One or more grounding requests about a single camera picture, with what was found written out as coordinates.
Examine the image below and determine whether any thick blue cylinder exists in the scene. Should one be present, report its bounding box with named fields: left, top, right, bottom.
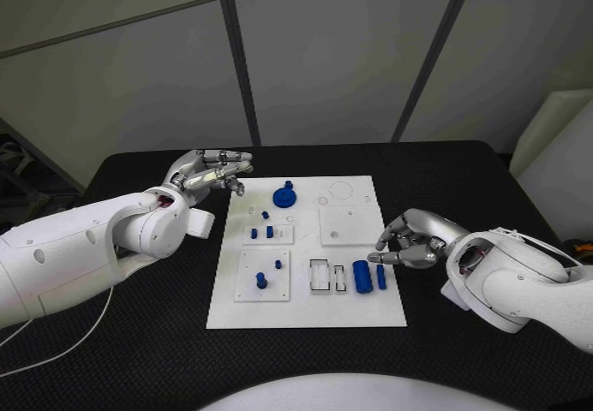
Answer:
left=352, top=259, right=375, bottom=295

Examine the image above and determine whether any white cable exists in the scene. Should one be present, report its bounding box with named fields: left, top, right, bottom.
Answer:
left=490, top=226, right=582, bottom=267
left=0, top=285, right=115, bottom=378

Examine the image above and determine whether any white task board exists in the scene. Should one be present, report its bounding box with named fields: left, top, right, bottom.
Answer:
left=204, top=175, right=408, bottom=330

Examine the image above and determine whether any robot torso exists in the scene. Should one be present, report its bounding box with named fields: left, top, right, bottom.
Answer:
left=199, top=372, right=520, bottom=411

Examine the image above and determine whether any blue gear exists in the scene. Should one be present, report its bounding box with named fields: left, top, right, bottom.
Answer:
left=271, top=180, right=298, bottom=209

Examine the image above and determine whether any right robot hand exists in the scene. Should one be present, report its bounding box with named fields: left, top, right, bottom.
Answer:
left=365, top=208, right=473, bottom=270

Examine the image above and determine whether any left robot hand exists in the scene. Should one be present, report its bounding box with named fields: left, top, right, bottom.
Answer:
left=160, top=149, right=254, bottom=208

